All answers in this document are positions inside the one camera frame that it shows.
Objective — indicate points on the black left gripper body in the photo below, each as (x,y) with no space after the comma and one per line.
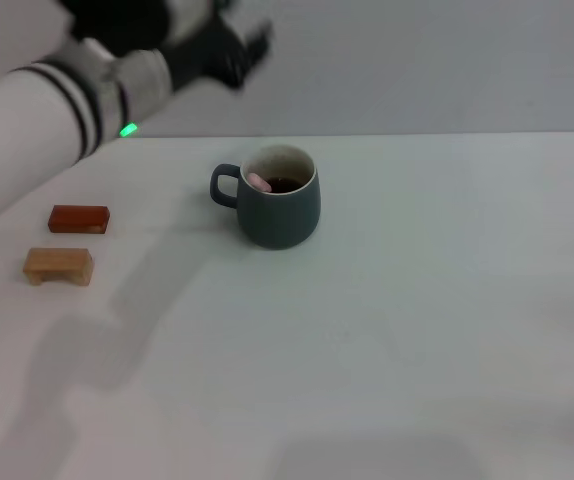
(207,55)

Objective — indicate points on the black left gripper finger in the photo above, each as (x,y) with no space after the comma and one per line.
(247,70)
(261,35)

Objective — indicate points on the light wooden block rest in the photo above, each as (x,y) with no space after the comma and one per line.
(59,262)

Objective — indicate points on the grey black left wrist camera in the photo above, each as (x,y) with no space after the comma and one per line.
(132,22)

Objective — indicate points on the red-brown wooden block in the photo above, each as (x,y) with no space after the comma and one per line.
(79,219)

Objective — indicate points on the grey ceramic cup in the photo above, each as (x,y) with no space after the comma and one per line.
(277,220)

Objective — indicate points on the dark coffee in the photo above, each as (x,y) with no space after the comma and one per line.
(287,185)

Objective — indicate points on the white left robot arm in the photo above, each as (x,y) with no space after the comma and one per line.
(27,125)

